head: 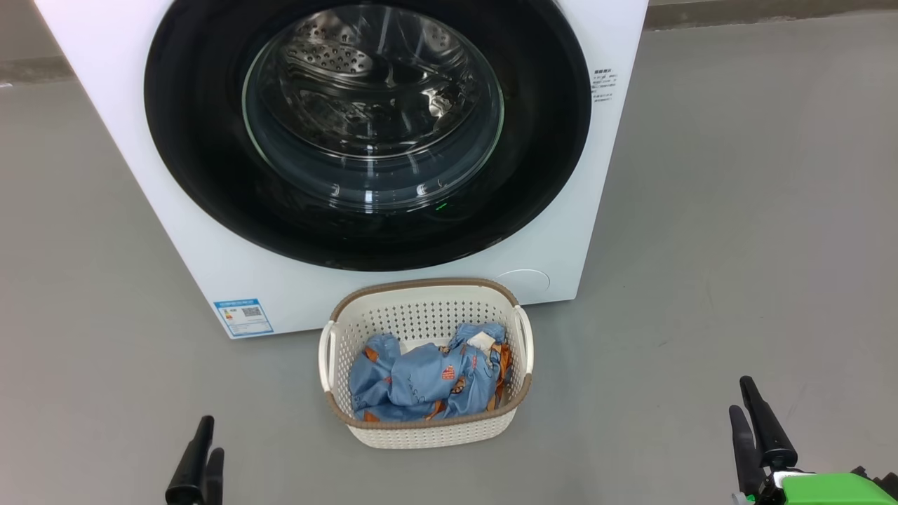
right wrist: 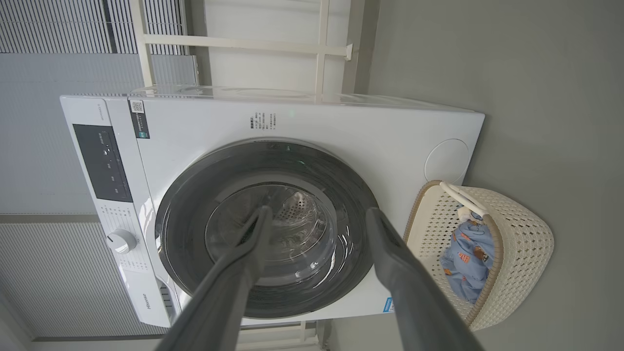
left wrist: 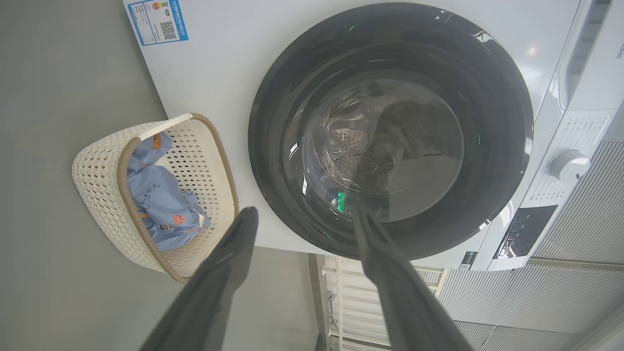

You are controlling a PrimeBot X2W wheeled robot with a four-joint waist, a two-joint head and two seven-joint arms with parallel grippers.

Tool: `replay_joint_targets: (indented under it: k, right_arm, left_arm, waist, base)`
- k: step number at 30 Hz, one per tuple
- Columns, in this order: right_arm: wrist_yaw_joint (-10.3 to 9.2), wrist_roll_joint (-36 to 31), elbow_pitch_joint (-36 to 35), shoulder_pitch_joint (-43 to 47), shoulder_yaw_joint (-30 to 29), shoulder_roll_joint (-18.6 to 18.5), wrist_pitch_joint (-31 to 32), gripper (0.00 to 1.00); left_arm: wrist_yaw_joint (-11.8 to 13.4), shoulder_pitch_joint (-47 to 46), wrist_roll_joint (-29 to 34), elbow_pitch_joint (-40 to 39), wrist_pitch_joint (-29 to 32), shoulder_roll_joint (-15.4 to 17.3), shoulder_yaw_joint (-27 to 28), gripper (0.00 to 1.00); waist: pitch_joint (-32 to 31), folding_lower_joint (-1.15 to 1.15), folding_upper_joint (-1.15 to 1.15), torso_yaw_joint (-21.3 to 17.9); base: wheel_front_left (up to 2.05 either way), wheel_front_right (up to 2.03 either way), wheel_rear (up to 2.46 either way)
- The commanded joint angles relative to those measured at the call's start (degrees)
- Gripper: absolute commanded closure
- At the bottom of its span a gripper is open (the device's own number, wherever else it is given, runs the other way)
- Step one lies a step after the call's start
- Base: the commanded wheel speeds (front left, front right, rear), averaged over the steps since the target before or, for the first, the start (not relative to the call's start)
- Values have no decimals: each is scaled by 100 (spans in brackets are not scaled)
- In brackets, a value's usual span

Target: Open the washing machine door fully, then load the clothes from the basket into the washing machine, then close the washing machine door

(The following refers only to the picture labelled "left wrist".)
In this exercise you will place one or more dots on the white front-load washing machine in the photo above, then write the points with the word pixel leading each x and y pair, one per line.
pixel 219 73

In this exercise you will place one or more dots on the black washing machine control panel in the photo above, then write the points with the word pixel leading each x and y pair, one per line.
pixel 524 231

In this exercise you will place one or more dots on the stainless steel washing machine drum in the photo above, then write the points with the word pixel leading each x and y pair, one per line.
pixel 346 141

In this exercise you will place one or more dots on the white round control knob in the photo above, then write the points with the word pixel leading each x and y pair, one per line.
pixel 569 165

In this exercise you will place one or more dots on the blue garment with orange prints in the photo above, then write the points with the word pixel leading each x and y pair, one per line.
pixel 161 200

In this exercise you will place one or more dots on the cream perforated laundry basket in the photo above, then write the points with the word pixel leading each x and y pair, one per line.
pixel 97 185

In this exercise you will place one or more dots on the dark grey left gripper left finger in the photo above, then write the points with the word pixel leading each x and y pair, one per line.
pixel 209 292

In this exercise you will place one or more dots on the blue orange white garment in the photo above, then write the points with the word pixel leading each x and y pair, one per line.
pixel 146 148

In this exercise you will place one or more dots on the small dark sticker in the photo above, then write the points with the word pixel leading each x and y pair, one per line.
pixel 467 260

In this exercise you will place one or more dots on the washing machine door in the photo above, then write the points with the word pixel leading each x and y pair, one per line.
pixel 292 73

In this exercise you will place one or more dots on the white detergent drawer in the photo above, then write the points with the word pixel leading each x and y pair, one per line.
pixel 592 83

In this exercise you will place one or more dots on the white metal frame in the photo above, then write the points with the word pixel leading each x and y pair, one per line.
pixel 356 312

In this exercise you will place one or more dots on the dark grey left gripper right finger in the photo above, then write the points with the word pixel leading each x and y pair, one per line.
pixel 404 302

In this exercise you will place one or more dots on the blue white energy label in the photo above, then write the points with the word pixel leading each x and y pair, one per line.
pixel 156 22

